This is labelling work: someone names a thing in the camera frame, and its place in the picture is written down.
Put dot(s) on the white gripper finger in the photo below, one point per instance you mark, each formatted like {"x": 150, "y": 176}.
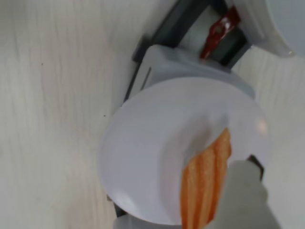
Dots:
{"x": 243, "y": 198}

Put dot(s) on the white Shinkansen train body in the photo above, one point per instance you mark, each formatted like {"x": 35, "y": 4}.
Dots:
{"x": 259, "y": 19}

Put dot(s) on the white round plate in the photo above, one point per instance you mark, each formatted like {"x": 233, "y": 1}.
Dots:
{"x": 147, "y": 148}

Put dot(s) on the red train coupling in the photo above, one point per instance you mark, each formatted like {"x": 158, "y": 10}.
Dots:
{"x": 218, "y": 31}

